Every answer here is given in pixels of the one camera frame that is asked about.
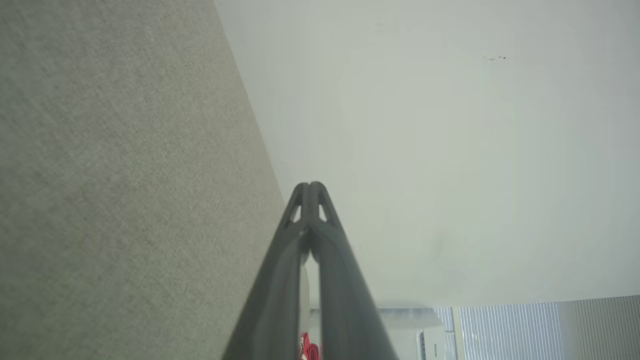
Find grey fabric surface cover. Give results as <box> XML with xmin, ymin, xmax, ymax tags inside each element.
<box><xmin>0</xmin><ymin>0</ymin><xmax>287</xmax><ymax>360</ymax></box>

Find white window blinds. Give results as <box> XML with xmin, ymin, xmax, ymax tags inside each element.
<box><xmin>432</xmin><ymin>294</ymin><xmax>640</xmax><ymax>360</ymax></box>

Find white Hisense appliance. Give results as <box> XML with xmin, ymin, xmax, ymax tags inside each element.
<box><xmin>416</xmin><ymin>326</ymin><xmax>457</xmax><ymax>360</ymax></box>

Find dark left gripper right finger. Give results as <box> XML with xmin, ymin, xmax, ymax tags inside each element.
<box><xmin>310</xmin><ymin>181</ymin><xmax>400</xmax><ymax>360</ymax></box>

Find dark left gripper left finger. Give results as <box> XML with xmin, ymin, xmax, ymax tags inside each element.
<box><xmin>222</xmin><ymin>181</ymin><xmax>312</xmax><ymax>360</ymax></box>

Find red white basketball jersey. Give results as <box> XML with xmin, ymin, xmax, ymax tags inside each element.
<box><xmin>299</xmin><ymin>332</ymin><xmax>321</xmax><ymax>360</ymax></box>

